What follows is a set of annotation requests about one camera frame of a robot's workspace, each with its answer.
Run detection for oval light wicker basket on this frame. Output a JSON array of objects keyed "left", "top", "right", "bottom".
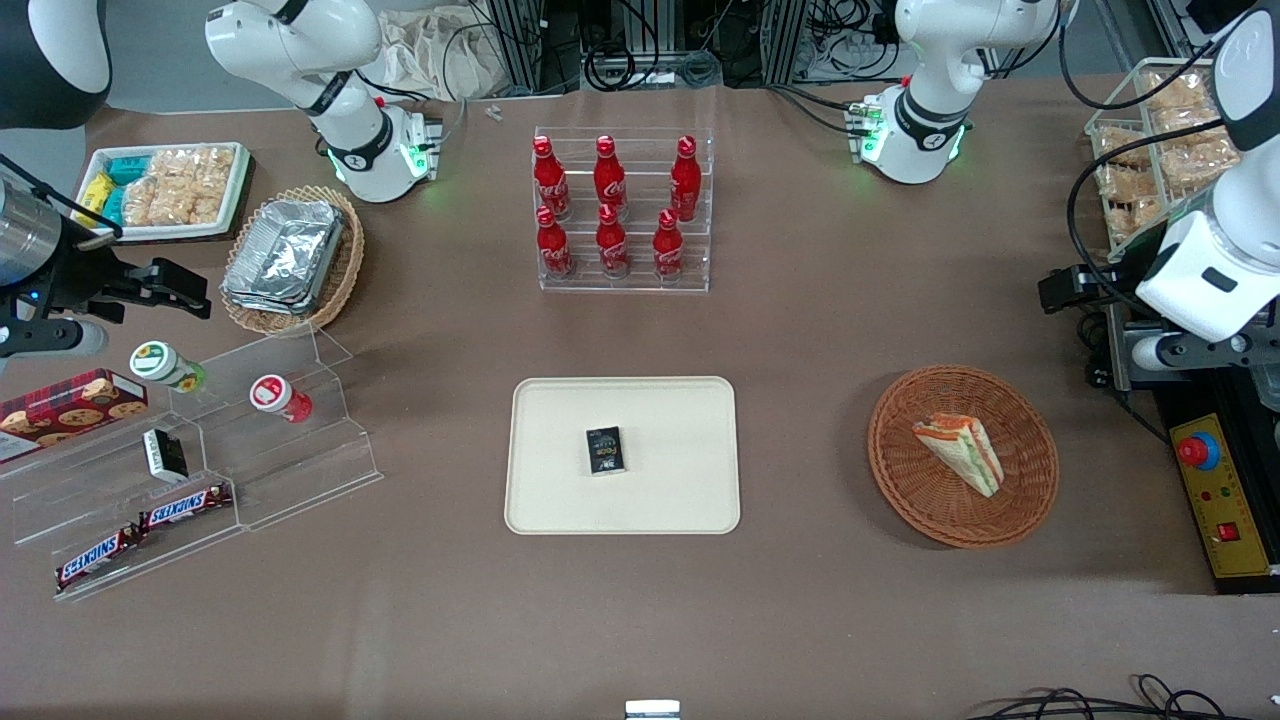
[{"left": 219, "top": 185, "right": 367, "bottom": 337}]

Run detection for red cola bottle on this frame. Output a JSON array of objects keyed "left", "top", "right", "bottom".
[
  {"left": 532, "top": 135, "right": 572, "bottom": 222},
  {"left": 652, "top": 208, "right": 687, "bottom": 282},
  {"left": 535, "top": 205, "right": 575, "bottom": 280},
  {"left": 595, "top": 203, "right": 632, "bottom": 279},
  {"left": 669, "top": 135, "right": 704, "bottom": 224},
  {"left": 593, "top": 135, "right": 629, "bottom": 217}
]

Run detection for yellow control box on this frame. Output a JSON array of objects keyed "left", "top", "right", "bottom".
[{"left": 1169, "top": 412, "right": 1278, "bottom": 582}]

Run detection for clear acrylic bottle rack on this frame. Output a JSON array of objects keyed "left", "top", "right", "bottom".
[{"left": 532, "top": 126, "right": 717, "bottom": 295}]

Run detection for round brown wicker basket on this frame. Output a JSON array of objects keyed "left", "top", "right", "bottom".
[{"left": 867, "top": 364, "right": 1061, "bottom": 550}]

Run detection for clear rice cracker packet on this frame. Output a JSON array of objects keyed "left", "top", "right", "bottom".
[
  {"left": 148, "top": 146, "right": 238, "bottom": 184},
  {"left": 122, "top": 176, "right": 229, "bottom": 228}
]

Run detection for beige cloth bag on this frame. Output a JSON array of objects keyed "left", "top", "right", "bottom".
[{"left": 378, "top": 8, "right": 513, "bottom": 102}]

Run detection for white wire rack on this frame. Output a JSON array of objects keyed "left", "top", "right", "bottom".
[{"left": 1084, "top": 57, "right": 1253, "bottom": 267}]

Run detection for green lid cup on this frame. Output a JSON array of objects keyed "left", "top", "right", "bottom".
[{"left": 129, "top": 340, "right": 209, "bottom": 394}]

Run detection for red lid cup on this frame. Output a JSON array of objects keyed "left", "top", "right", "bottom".
[{"left": 248, "top": 373, "right": 315, "bottom": 425}]

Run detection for clear cracker bag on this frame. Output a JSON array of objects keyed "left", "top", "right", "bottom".
[
  {"left": 1144, "top": 70, "right": 1209, "bottom": 111},
  {"left": 1098, "top": 126, "right": 1153, "bottom": 169},
  {"left": 1160, "top": 128, "right": 1241, "bottom": 189},
  {"left": 1094, "top": 165, "right": 1166, "bottom": 203},
  {"left": 1108, "top": 198, "right": 1171, "bottom": 247}
]

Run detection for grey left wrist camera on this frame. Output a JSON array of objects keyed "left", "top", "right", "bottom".
[{"left": 1129, "top": 332, "right": 1257, "bottom": 374}]

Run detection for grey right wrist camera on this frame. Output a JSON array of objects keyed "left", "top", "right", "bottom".
[{"left": 0, "top": 318, "right": 109, "bottom": 362}]

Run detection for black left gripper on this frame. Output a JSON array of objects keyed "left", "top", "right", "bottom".
[{"left": 1037, "top": 263, "right": 1142, "bottom": 316}]

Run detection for clear acrylic stepped shelf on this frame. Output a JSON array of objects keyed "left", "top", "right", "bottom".
[{"left": 10, "top": 324, "right": 385, "bottom": 604}]

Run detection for triangle sandwich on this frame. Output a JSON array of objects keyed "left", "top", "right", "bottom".
[{"left": 911, "top": 411, "right": 1006, "bottom": 500}]

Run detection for red cookie box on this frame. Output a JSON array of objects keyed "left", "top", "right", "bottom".
[{"left": 0, "top": 367, "right": 150, "bottom": 464}]

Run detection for white rectangular snack tray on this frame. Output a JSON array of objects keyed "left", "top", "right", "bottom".
[{"left": 73, "top": 142, "right": 254, "bottom": 245}]

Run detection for beige rectangular tray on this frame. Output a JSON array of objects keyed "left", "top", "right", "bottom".
[{"left": 503, "top": 376, "right": 742, "bottom": 536}]

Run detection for black machine housing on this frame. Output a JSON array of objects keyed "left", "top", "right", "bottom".
[{"left": 1088, "top": 300, "right": 1280, "bottom": 597}]

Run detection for Snickers chocolate bar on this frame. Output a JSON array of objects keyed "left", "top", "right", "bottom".
[
  {"left": 54, "top": 526, "right": 147, "bottom": 592},
  {"left": 137, "top": 482, "right": 235, "bottom": 532}
]

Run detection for aluminium foil container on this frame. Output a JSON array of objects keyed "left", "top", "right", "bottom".
[{"left": 221, "top": 198, "right": 347, "bottom": 317}]

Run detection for black floor cables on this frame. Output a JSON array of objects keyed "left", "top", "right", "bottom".
[{"left": 963, "top": 674, "right": 1280, "bottom": 720}]

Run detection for black and white small box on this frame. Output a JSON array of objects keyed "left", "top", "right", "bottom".
[{"left": 141, "top": 427, "right": 190, "bottom": 484}]

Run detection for small black snack box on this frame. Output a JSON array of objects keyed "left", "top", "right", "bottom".
[{"left": 586, "top": 425, "right": 628, "bottom": 477}]

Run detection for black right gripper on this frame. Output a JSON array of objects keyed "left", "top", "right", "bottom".
[{"left": 40, "top": 222, "right": 213, "bottom": 322}]

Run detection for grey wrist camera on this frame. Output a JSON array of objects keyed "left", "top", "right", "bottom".
[
  {"left": 0, "top": 318, "right": 109, "bottom": 362},
  {"left": 1129, "top": 332, "right": 1257, "bottom": 374}
]

